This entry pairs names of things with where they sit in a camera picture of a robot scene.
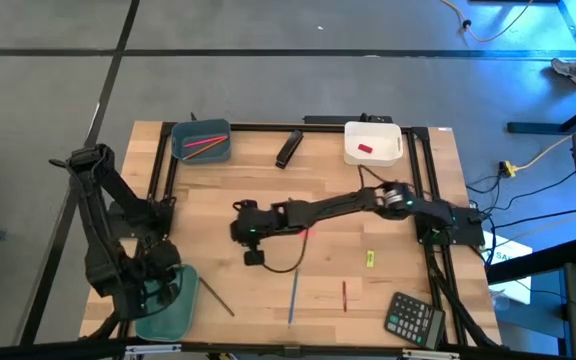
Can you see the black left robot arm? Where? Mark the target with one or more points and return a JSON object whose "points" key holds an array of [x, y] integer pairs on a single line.
{"points": [[98, 240]]}

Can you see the black desk calculator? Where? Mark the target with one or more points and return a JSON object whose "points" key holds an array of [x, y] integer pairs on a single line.
{"points": [[413, 320]]}

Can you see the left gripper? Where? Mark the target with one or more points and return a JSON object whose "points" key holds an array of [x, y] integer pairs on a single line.
{"points": [[160, 257]]}

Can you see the black aluminium table frame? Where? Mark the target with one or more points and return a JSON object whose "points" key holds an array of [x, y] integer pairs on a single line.
{"points": [[268, 127]]}

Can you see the black stapler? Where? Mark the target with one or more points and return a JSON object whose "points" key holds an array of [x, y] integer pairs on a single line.
{"points": [[289, 149]]}

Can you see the black desk leg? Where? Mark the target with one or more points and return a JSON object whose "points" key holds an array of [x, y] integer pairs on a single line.
{"points": [[533, 127]]}

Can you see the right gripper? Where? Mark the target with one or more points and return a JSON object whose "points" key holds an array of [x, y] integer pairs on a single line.
{"points": [[268, 222]]}

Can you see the white printed box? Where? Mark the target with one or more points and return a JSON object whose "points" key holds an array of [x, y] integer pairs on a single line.
{"points": [[510, 260]]}

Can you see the red eraser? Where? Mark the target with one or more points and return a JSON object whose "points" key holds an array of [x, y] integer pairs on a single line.
{"points": [[365, 148]]}

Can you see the blue pencil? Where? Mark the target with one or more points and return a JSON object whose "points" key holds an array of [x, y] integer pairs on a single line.
{"points": [[293, 295]]}

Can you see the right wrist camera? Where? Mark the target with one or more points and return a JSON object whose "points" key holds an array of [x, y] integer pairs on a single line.
{"points": [[254, 257]]}

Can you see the dark long pencil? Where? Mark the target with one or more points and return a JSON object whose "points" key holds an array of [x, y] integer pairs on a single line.
{"points": [[216, 297]]}

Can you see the black gantry beam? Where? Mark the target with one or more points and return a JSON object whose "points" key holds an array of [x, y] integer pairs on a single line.
{"points": [[43, 350]]}

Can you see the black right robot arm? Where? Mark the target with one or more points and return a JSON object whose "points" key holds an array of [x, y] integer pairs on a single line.
{"points": [[338, 205]]}

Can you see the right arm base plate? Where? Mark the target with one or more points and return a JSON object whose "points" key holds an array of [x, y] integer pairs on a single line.
{"points": [[470, 235]]}

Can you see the teal green plastic bin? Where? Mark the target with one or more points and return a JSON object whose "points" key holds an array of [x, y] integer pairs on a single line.
{"points": [[183, 310]]}

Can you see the pink eraser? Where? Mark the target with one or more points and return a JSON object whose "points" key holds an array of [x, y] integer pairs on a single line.
{"points": [[310, 233]]}

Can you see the dark blue plastic bin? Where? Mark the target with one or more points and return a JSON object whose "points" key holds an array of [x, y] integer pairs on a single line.
{"points": [[193, 129]]}

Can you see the yellow-green eraser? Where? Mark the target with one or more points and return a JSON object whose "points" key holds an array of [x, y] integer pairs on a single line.
{"points": [[370, 258]]}

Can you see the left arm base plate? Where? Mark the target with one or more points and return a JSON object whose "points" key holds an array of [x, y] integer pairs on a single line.
{"points": [[118, 220]]}

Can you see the black desk beam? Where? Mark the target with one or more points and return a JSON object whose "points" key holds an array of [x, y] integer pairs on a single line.
{"points": [[543, 260]]}

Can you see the white plastic bin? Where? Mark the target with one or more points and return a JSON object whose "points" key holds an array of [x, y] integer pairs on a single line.
{"points": [[383, 135]]}

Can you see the silver aluminium upright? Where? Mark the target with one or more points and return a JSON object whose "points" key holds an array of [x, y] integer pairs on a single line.
{"points": [[153, 349], [430, 354]]}

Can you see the person's shoe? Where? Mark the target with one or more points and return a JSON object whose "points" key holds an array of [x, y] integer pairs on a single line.
{"points": [[570, 72]]}

